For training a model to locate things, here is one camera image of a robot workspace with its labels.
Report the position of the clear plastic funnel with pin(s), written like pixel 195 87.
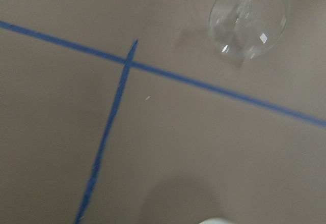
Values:
pixel 245 29

